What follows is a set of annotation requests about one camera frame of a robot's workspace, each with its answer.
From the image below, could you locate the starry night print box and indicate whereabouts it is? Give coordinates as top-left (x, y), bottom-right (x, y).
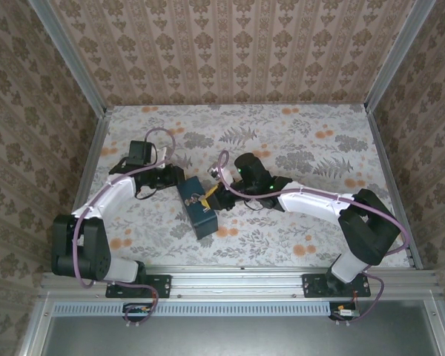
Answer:
top-left (177, 177), bottom-right (220, 240)

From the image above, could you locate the floral patterned table cover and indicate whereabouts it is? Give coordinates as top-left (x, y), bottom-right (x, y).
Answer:
top-left (73, 105), bottom-right (412, 268)

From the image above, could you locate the small connector board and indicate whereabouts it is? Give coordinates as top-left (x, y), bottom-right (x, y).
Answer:
top-left (329, 302), bottom-right (360, 320)
top-left (122, 303), bottom-right (153, 322)

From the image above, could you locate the grey metal sheet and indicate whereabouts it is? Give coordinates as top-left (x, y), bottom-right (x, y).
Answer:
top-left (40, 300), bottom-right (441, 356)

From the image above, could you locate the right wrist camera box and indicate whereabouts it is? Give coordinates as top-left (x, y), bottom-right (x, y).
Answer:
top-left (206, 165), bottom-right (231, 180)

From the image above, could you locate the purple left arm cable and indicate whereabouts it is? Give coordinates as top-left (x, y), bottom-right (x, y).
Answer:
top-left (73, 128), bottom-right (177, 329)

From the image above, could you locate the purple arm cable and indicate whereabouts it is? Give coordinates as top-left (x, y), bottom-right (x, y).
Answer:
top-left (217, 150), bottom-right (412, 327)
top-left (73, 128), bottom-right (177, 329)

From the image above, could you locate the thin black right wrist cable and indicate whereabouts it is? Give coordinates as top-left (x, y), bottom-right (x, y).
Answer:
top-left (243, 198), bottom-right (270, 211)

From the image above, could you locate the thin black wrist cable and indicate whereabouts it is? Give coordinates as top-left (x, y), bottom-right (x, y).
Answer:
top-left (133, 183), bottom-right (162, 201)
top-left (243, 198), bottom-right (270, 211)

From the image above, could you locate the thin black left wrist cable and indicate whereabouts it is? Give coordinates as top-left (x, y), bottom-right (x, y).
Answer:
top-left (133, 183), bottom-right (162, 201)

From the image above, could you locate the aluminium side rail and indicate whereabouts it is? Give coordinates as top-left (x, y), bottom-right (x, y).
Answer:
top-left (365, 105), bottom-right (424, 270)
top-left (54, 107), bottom-right (114, 271)

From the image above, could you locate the aluminium mounting rail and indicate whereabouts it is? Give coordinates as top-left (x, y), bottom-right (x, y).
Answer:
top-left (40, 265), bottom-right (445, 302)

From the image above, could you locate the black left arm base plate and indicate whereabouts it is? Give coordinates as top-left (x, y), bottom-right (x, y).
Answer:
top-left (105, 273), bottom-right (171, 300)

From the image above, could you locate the slotted grey cable duct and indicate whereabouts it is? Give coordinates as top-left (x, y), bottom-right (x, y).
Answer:
top-left (53, 300), bottom-right (357, 317)

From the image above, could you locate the aluminium corner post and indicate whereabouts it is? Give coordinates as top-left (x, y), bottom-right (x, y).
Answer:
top-left (365, 0), bottom-right (437, 112)
top-left (28, 0), bottom-right (109, 116)

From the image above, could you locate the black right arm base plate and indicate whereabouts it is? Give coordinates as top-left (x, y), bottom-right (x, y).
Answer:
top-left (303, 272), bottom-right (372, 299)

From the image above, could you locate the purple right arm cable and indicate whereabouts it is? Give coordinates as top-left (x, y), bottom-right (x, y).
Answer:
top-left (217, 150), bottom-right (412, 327)

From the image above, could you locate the aluminium frame profile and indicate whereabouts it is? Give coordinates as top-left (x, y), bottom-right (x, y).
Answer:
top-left (18, 292), bottom-right (55, 356)
top-left (424, 292), bottom-right (445, 356)

